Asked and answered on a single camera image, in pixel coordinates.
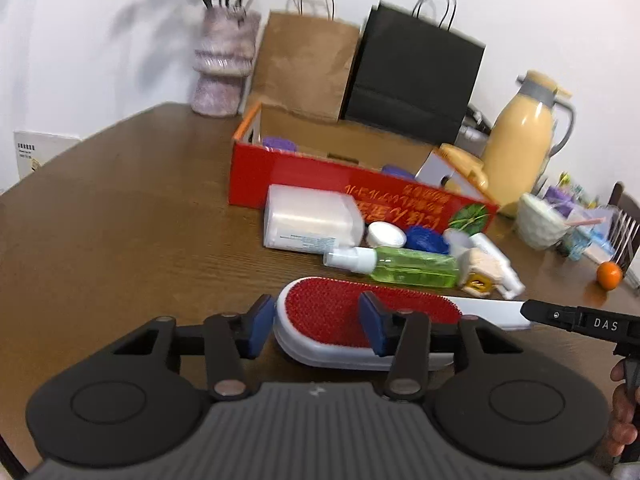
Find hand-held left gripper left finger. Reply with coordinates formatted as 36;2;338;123
107;294;277;402

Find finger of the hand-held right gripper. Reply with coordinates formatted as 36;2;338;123
520;299;581;333

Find red cardboard box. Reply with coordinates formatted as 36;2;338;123
229;101;501;241

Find yellow thermos jug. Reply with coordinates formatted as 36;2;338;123
481;70;576;218

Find orange fruit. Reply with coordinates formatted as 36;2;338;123
596;261;624;291

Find red and white lint brush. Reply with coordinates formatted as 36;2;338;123
272;276;533;372

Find dark wooden chair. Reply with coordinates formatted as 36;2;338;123
607;181;640;297

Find purple snack packets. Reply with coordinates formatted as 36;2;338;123
542;172;602;212

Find yellow mug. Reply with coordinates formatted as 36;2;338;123
437;143;490;192

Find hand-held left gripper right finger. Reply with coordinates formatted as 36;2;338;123
359;291;526;402

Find beige cotton pad pack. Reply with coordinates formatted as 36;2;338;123
467;249;502;282

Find green spray bottle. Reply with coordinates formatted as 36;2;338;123
323;246;461;289

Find person's right hand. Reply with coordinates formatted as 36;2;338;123
607;359;640;462

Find blue ribbed lid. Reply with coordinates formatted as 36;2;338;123
404;225;449;255

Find small yellow packet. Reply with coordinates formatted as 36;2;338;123
462;275;494;296

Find grey appliance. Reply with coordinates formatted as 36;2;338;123
457;105;494;157

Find small blue bottle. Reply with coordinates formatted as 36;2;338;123
567;225;594;262

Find white tube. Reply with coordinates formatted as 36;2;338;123
470;232;527;297

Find brown paper bag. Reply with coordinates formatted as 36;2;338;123
243;0;362;122

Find white rectangular plastic box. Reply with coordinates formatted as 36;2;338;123
263;184;366;253

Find black paper bag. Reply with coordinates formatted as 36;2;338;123
340;0;487;147

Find white round jar lid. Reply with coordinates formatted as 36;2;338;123
366;221;407;249

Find pink mottled vase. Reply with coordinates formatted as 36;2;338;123
191;7;262;117

